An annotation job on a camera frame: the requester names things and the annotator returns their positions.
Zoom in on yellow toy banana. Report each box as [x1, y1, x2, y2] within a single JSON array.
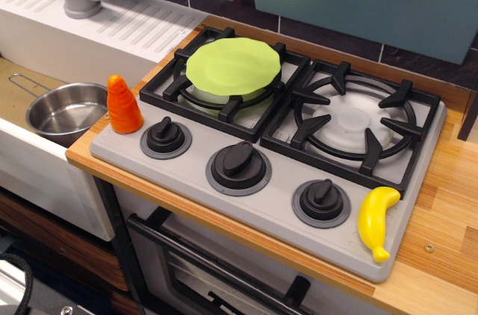
[[357, 187, 400, 263]]

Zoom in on green plastic plate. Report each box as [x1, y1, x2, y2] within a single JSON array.
[[185, 37, 281, 96]]

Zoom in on white toy sink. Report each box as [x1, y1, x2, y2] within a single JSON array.
[[1, 0, 205, 241]]

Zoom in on left black burner grate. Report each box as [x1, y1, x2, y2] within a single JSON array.
[[140, 27, 310, 142]]

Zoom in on black burner grate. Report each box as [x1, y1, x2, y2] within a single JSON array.
[[140, 27, 310, 142], [261, 60, 441, 193]]

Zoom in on right black burner grate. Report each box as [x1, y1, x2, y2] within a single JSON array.
[[261, 60, 441, 193]]

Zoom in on left black stove knob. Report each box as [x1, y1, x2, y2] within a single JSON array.
[[140, 116, 193, 160]]

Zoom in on black stove knob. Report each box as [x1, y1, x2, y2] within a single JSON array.
[[140, 116, 193, 160], [291, 179, 351, 229], [205, 141, 272, 197]]

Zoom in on orange toy carrot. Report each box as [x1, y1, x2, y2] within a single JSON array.
[[107, 75, 143, 134]]

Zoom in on middle black stove knob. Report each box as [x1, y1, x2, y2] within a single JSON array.
[[205, 141, 272, 197]]

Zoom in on right black stove knob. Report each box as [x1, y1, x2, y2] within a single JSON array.
[[291, 179, 351, 229]]

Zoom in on grey toy stove top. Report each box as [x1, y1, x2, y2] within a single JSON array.
[[90, 85, 447, 282]]

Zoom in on small steel pot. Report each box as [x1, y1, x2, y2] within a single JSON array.
[[8, 73, 108, 148]]

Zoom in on toy oven door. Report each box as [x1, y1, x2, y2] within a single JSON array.
[[125, 208, 322, 314]]

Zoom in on black braided cable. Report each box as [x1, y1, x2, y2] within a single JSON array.
[[0, 253, 35, 315]]

